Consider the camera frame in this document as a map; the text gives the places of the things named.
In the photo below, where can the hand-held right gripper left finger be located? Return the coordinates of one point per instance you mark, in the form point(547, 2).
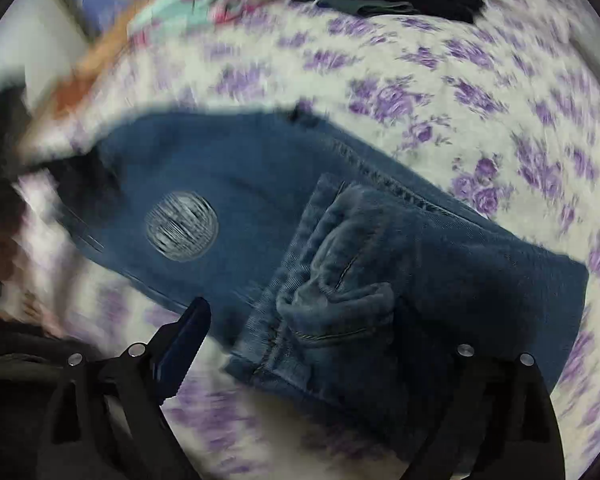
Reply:
point(171, 360)

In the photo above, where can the blue denim pants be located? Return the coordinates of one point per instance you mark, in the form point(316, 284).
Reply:
point(260, 200)

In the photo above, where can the purple floral bed sheet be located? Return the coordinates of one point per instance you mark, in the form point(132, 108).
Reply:
point(430, 85)

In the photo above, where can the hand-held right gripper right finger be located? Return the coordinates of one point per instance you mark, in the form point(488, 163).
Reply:
point(472, 385)

